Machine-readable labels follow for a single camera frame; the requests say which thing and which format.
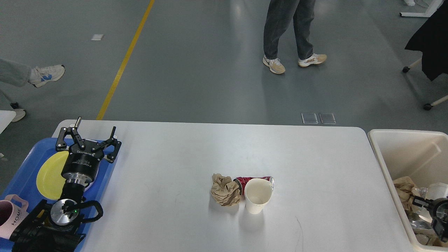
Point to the white table corner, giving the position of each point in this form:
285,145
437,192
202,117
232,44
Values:
6,117

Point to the pink ribbed mug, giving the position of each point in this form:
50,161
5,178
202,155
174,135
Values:
13,210

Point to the person in grey trousers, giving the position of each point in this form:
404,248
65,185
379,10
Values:
279,16

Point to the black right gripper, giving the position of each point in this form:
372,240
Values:
439,214

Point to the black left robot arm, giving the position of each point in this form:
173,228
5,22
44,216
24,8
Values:
59,224

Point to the beige plastic bin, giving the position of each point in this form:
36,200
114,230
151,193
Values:
420,155

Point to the brown paper wad in foil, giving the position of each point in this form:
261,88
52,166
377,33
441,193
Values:
404,187

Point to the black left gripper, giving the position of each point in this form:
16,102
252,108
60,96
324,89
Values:
82,164

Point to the upright white paper cup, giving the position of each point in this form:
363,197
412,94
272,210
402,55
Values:
257,193

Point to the blue plastic tray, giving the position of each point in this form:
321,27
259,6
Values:
24,185

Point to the black office chair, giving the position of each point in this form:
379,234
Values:
431,39

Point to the small foil bag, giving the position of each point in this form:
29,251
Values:
418,217

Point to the yellow plastic plate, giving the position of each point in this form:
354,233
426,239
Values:
50,175

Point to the white blue sneaker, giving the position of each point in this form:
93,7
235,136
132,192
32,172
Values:
40,76

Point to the white paper cup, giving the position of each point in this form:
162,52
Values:
257,193
435,191

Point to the crumpled brown paper ball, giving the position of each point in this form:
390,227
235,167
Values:
225,191

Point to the crushed red soda can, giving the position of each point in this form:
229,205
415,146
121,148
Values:
242,181

